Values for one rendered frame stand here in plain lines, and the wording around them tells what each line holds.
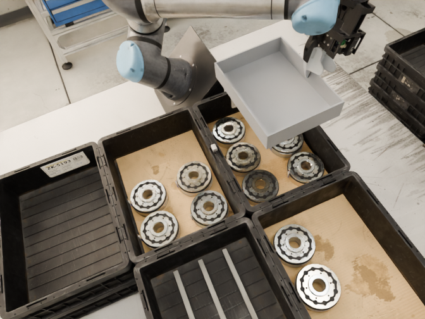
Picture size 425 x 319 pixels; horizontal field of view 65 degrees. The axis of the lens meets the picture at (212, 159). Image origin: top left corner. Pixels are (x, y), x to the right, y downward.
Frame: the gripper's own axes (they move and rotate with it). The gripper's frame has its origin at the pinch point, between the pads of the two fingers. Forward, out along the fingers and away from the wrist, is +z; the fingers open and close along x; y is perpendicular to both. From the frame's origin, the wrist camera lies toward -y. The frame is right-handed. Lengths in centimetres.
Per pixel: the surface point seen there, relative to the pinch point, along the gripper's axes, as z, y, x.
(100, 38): 100, -187, -2
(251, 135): 28.1, -6.7, -4.7
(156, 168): 37, -12, -35
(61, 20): 84, -191, -27
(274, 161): 27.9, 5.4, -4.3
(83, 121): 53, -56, -46
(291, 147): 23.4, 5.3, 0.6
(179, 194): 36.0, 0.0, -32.8
